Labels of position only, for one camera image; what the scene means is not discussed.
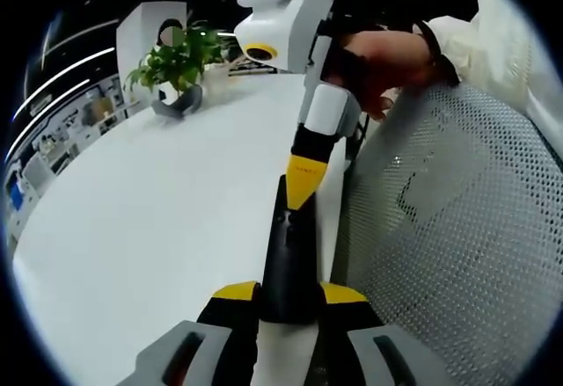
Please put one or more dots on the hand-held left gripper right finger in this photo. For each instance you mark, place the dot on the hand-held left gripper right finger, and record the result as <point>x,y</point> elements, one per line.
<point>365,355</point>

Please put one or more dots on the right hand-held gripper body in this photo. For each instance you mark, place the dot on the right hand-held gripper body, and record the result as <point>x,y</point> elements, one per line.
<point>294,30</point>

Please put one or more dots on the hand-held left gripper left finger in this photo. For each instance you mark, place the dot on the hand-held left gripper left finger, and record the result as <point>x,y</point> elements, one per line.
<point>189,355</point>

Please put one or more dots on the black remote control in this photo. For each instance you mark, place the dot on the black remote control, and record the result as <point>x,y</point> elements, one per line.
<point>288,271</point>

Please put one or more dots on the person's right hand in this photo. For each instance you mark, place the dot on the person's right hand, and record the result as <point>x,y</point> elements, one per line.
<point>387,60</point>

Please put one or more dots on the beige basket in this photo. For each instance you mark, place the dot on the beige basket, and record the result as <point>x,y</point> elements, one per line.
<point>215,75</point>

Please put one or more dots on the green potted plant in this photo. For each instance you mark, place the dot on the green potted plant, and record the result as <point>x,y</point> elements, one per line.
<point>176,60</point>

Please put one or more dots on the dark grey curved plant stand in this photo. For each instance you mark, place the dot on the dark grey curved plant stand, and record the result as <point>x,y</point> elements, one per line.
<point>184,101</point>

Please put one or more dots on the white plant pot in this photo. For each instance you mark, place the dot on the white plant pot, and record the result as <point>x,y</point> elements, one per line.
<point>166,92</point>

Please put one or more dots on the wide white square pillar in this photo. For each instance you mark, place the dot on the wide white square pillar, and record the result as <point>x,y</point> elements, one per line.
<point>141,30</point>

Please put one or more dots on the ceiling light strips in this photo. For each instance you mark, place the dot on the ceiling light strips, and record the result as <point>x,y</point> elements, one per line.
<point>57,78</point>

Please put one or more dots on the white display counter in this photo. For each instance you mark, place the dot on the white display counter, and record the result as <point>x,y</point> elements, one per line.
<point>66,135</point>

